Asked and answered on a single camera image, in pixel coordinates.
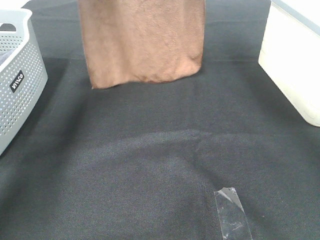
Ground brown microfiber towel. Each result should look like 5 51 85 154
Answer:
77 0 206 89

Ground grey towel in basket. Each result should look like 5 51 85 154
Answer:
0 50 14 65

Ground black table cloth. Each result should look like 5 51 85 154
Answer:
0 0 320 240

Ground clear adhesive tape strip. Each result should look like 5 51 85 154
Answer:
214 187 253 240

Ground grey perforated laundry basket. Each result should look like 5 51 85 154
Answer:
0 8 48 152

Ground white woven-pattern storage bin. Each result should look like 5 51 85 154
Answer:
258 0 320 127

